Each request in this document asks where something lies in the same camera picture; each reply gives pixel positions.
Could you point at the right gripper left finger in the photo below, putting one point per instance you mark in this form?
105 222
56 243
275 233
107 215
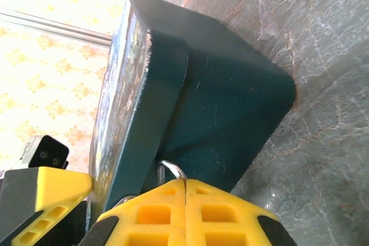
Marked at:
150 220

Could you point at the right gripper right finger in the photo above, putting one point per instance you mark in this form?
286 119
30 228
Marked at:
225 223

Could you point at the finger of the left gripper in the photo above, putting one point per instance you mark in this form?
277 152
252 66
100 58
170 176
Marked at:
43 191
50 152

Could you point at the small blue padlock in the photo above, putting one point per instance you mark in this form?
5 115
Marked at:
173 168

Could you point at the starry night print box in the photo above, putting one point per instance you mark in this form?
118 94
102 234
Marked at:
225 99

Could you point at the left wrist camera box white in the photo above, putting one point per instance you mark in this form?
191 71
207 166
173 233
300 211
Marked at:
27 151

